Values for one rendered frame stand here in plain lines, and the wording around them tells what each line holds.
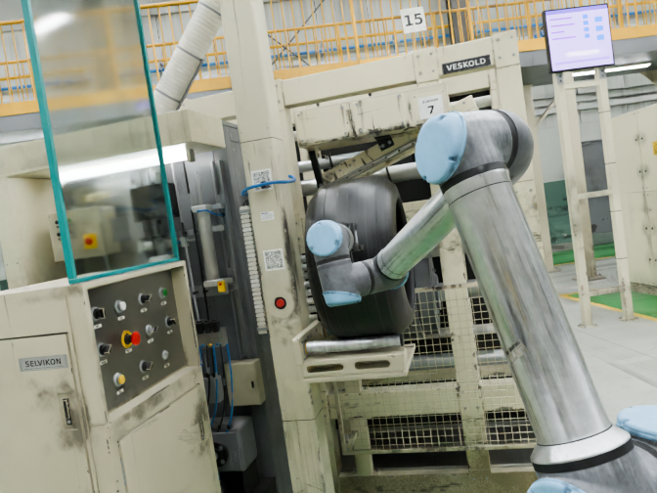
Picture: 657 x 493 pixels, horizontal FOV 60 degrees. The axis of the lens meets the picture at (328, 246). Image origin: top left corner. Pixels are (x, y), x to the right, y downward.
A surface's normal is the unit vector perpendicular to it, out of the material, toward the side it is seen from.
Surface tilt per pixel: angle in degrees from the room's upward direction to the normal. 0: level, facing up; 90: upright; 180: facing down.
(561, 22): 90
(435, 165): 83
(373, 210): 56
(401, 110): 90
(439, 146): 84
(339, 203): 45
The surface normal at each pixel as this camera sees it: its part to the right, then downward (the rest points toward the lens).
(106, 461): -0.23, 0.08
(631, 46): 0.08, 0.04
